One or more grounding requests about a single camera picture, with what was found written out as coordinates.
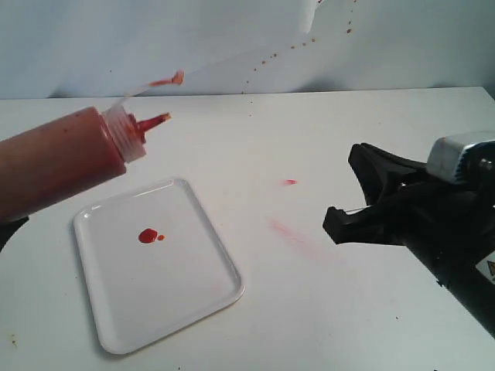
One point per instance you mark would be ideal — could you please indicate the white rectangular plastic tray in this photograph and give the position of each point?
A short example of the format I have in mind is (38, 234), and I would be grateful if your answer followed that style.
(141, 293)

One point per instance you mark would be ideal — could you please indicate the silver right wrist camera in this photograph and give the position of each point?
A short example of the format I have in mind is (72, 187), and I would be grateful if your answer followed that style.
(448, 157)

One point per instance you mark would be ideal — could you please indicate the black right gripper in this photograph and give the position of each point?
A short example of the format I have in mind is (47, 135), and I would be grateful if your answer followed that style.
(449, 228)

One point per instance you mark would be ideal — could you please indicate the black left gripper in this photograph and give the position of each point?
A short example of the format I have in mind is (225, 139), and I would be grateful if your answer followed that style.
(7, 230)

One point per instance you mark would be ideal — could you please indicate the red sauce squeeze bottle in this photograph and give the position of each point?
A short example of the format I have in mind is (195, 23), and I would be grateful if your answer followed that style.
(69, 155)

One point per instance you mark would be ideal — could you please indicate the red sauce blob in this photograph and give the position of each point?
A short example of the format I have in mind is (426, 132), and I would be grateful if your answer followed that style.
(150, 236)

